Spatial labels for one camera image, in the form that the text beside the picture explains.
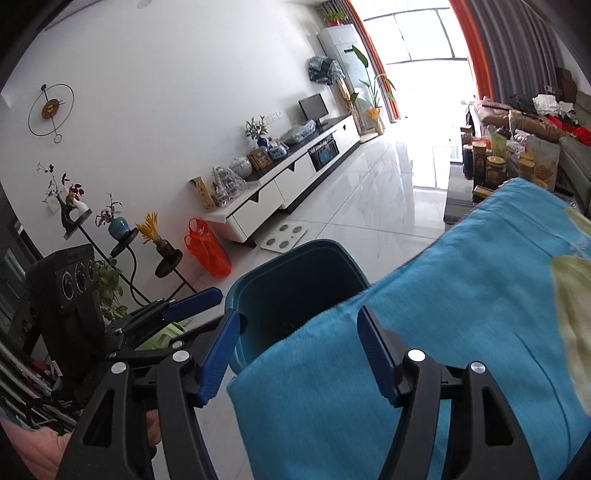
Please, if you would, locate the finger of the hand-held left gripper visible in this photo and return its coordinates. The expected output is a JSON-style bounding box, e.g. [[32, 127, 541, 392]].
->
[[109, 318, 228, 366], [107, 286, 224, 343]]

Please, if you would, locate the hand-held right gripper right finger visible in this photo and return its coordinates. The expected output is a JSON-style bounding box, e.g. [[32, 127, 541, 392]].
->
[[357, 305, 542, 480]]

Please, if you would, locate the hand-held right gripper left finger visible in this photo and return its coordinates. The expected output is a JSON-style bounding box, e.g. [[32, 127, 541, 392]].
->
[[55, 309, 243, 480]]

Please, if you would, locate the light green packet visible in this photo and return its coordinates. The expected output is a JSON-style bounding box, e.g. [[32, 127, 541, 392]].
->
[[137, 323, 186, 350]]

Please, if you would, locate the teal plastic bin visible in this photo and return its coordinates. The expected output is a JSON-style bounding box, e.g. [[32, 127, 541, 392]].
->
[[225, 239, 370, 376]]

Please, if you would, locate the person's left forearm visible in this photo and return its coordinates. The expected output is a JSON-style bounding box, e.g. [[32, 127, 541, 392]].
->
[[0, 412, 72, 480]]

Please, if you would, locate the person's left hand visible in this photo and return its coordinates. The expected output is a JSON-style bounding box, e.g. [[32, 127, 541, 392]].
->
[[146, 408, 161, 446]]

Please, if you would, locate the green trailing potted plant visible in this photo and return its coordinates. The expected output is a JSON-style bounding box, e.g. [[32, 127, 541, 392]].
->
[[89, 260, 129, 322]]

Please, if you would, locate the orange plastic bag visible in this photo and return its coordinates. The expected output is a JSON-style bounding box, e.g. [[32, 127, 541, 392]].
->
[[184, 217, 232, 278]]

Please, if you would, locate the black vase with yellow flowers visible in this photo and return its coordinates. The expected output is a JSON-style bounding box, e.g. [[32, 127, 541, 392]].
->
[[136, 212, 179, 260]]

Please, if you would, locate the black metal plant stand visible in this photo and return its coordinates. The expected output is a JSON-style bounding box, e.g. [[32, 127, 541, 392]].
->
[[62, 220, 199, 306]]

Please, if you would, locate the teal vase with plant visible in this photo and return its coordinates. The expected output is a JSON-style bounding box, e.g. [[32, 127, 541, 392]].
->
[[95, 193, 129, 241]]

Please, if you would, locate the white vase with red leaves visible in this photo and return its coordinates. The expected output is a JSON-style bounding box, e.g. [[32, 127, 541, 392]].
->
[[37, 161, 94, 228]]

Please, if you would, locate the dark metal rack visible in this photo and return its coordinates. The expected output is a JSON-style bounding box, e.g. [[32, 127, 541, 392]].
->
[[0, 340, 80, 433]]

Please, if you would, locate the blue printed blanket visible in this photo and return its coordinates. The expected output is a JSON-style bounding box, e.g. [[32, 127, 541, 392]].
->
[[226, 178, 591, 480]]

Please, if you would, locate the white bathroom scale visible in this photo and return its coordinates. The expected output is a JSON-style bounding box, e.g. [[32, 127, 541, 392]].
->
[[260, 223, 308, 254]]

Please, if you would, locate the tall brown patterned box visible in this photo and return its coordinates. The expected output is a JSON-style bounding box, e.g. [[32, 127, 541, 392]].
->
[[189, 176, 218, 212]]

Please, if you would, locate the clear plastic bag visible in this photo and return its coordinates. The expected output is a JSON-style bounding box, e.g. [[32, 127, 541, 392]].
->
[[211, 165, 248, 205]]

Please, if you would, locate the white ceramic jar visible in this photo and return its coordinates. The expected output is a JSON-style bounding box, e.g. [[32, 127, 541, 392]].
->
[[229, 156, 254, 179]]

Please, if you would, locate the white tv cabinet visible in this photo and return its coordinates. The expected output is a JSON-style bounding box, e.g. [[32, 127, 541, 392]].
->
[[203, 115, 361, 248]]

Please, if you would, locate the coffee table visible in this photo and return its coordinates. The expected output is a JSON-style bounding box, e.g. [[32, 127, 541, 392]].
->
[[442, 138, 490, 225]]

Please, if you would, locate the green plant in blue vase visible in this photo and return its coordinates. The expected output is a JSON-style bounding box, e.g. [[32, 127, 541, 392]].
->
[[244, 116, 271, 149]]

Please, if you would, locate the plastic wrapped tray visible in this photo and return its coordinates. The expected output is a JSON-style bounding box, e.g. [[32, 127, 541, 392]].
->
[[281, 120, 317, 143]]

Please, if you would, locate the black monitor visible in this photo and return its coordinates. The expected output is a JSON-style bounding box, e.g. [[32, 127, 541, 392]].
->
[[298, 93, 330, 122]]

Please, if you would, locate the cluster of jars and packets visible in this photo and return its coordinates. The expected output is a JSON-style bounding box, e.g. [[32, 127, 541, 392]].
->
[[461, 124, 563, 200]]

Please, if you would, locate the floor vase with yellow flowers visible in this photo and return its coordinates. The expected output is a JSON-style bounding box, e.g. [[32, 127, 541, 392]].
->
[[366, 106, 385, 136]]

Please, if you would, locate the plastic covered fan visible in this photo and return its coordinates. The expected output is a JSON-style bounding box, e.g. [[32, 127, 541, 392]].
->
[[307, 55, 345, 86]]

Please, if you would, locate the large leaf plant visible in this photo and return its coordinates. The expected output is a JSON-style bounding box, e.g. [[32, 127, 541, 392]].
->
[[350, 44, 398, 136]]

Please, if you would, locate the brown throw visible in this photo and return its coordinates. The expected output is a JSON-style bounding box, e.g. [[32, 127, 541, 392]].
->
[[477, 99, 563, 140]]

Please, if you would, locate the olive sofa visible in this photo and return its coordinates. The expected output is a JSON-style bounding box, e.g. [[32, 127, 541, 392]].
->
[[471, 90, 591, 197]]

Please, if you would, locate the white standing air conditioner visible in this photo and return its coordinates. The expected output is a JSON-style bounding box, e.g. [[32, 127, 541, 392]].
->
[[318, 25, 371, 136]]

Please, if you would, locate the narrow orange curtain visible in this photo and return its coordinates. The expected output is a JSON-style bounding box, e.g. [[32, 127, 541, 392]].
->
[[346, 0, 403, 123]]

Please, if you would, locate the red cloth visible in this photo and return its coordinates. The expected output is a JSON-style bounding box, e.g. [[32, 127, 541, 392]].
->
[[549, 114, 591, 140]]

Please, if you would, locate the white cloth pile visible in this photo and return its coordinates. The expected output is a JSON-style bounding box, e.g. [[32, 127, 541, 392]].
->
[[532, 93, 574, 117]]

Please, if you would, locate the wide orange curtain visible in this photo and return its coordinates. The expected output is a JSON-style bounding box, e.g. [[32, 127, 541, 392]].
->
[[450, 0, 493, 100]]

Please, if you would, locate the large window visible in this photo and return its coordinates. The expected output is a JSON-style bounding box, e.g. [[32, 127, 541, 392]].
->
[[362, 9, 477, 121]]

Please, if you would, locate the brown cardboard box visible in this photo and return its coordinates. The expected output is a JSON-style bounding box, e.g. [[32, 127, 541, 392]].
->
[[555, 66, 579, 101]]

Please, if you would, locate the grey curtain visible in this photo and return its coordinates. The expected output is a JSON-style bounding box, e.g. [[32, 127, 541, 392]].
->
[[466, 0, 570, 99]]

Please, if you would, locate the brown picture frame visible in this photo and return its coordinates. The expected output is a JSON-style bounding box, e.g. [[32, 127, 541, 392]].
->
[[247, 147, 273, 171]]

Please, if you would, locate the round wire wall clock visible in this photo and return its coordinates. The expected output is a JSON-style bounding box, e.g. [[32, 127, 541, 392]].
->
[[28, 83, 76, 144]]

